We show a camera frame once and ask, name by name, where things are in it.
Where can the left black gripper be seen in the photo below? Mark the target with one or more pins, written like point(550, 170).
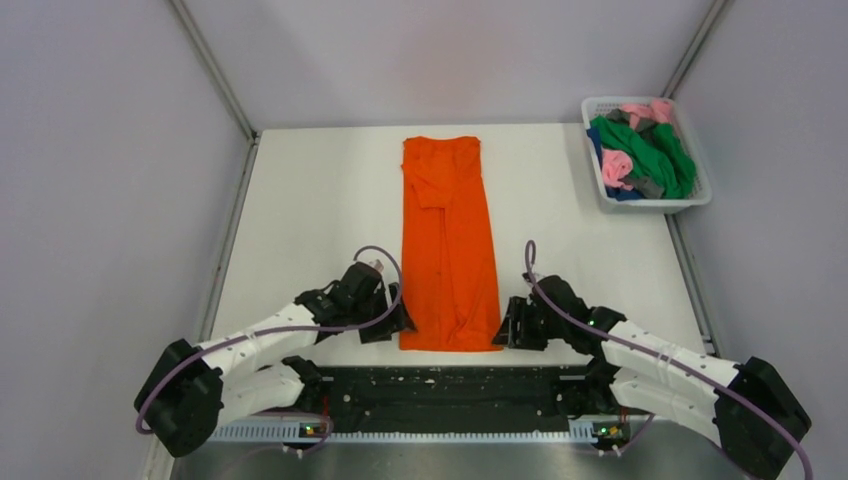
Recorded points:
point(399, 320)

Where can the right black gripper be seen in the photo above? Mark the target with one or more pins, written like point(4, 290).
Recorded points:
point(514, 337)

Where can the orange t-shirt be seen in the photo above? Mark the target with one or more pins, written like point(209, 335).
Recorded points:
point(448, 261)

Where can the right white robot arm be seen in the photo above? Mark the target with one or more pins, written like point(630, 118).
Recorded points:
point(745, 409)

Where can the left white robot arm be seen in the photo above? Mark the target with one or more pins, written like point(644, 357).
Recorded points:
point(193, 389)

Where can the blue t-shirt in basket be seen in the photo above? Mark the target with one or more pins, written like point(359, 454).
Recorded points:
point(618, 194)

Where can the pink t-shirt in basket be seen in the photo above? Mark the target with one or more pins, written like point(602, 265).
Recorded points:
point(632, 157)

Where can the grey t-shirt in basket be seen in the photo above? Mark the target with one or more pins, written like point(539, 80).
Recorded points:
point(617, 167)

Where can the white plastic laundry basket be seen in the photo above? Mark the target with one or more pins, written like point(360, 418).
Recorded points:
point(701, 193)

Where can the green t-shirt in basket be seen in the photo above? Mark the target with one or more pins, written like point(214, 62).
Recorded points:
point(682, 163)

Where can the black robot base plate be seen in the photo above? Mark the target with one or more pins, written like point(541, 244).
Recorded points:
point(456, 400)

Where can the grey slotted cable duct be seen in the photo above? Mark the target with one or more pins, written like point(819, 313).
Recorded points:
point(308, 432)

